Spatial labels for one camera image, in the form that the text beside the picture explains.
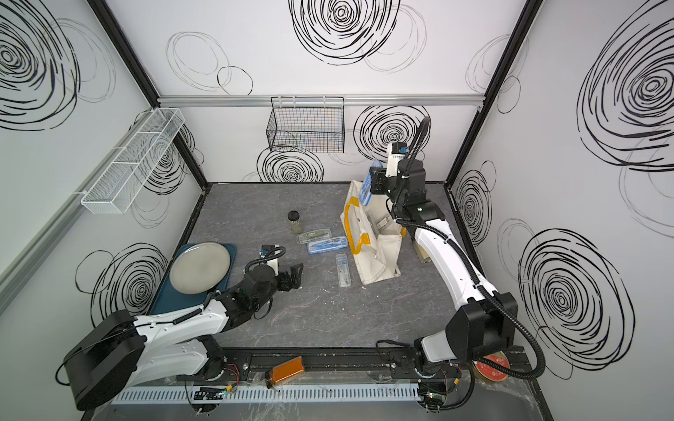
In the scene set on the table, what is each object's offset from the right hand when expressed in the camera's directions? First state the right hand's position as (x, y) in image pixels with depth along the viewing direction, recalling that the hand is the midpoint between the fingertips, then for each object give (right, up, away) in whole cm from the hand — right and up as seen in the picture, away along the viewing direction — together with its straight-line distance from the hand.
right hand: (374, 168), depth 75 cm
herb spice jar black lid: (-27, -14, +21) cm, 38 cm away
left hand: (-25, -30, +9) cm, 41 cm away
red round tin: (+30, -56, -6) cm, 64 cm away
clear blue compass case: (-9, -33, +17) cm, 38 cm away
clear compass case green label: (-21, -23, +25) cm, 40 cm away
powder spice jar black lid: (+20, -29, +17) cm, 39 cm away
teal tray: (-66, -42, +11) cm, 79 cm away
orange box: (-25, -56, -5) cm, 61 cm away
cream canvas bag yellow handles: (+1, -20, +8) cm, 22 cm away
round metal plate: (-62, -34, +21) cm, 74 cm away
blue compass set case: (-2, -7, +4) cm, 8 cm away
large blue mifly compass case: (-17, -26, +23) cm, 39 cm away
